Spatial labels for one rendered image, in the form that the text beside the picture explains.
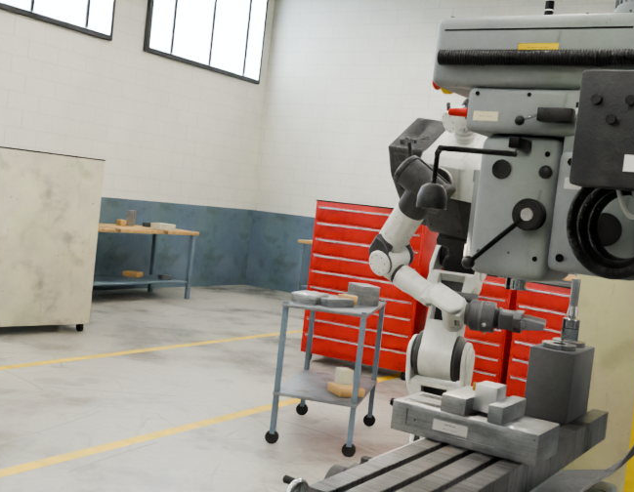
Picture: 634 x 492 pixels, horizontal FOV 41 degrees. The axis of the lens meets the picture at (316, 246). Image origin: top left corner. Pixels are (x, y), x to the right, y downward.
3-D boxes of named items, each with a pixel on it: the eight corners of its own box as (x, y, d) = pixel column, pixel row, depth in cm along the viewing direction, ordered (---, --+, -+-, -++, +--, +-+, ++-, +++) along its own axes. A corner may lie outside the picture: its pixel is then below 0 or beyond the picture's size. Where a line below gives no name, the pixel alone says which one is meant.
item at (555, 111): (512, 124, 185) (514, 105, 184) (518, 127, 188) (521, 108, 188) (570, 127, 178) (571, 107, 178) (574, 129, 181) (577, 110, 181)
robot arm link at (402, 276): (413, 307, 253) (366, 273, 263) (434, 298, 260) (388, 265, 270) (423, 278, 247) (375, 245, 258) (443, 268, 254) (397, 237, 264)
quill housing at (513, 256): (463, 271, 196) (480, 132, 194) (495, 270, 213) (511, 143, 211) (544, 283, 185) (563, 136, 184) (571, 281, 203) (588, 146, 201)
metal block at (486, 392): (472, 409, 193) (476, 383, 193) (483, 405, 198) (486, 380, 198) (494, 414, 190) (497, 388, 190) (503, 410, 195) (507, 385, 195)
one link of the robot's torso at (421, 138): (385, 241, 272) (374, 143, 252) (432, 188, 294) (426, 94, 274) (471, 262, 257) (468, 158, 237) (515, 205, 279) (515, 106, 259)
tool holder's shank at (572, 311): (575, 318, 240) (580, 278, 239) (578, 319, 237) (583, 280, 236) (564, 317, 240) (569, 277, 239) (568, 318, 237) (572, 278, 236)
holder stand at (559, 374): (521, 414, 229) (529, 341, 228) (544, 402, 248) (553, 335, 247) (566, 425, 223) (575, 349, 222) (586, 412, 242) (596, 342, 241)
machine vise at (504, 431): (389, 429, 199) (395, 382, 199) (417, 419, 212) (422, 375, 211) (535, 467, 181) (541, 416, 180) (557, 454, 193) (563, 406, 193)
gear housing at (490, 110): (462, 130, 194) (467, 86, 194) (500, 143, 215) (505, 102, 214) (612, 138, 176) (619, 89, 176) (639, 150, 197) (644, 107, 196)
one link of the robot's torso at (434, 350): (413, 379, 275) (443, 249, 292) (467, 389, 268) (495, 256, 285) (402, 364, 262) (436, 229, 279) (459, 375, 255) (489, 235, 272)
